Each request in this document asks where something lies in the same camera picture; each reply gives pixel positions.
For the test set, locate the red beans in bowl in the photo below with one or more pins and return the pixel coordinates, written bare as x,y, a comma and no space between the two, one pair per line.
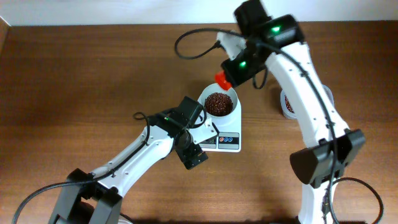
218,104

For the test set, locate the clear plastic food container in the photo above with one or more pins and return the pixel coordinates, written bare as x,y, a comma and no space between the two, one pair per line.
292,115

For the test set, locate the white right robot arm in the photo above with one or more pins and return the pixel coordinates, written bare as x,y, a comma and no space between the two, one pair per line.
278,45

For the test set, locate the red adzuki beans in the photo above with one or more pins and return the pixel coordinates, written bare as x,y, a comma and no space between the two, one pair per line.
288,106

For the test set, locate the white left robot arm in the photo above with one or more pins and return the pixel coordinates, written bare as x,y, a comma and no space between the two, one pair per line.
96,197

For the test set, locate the red plastic scoop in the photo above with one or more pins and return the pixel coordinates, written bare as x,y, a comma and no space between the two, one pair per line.
220,79

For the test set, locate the white digital kitchen scale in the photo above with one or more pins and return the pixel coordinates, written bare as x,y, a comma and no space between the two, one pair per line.
229,137

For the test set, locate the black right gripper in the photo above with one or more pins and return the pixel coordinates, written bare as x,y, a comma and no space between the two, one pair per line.
234,79

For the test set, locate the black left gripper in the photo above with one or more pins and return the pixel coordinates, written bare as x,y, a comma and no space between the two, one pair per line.
193,156

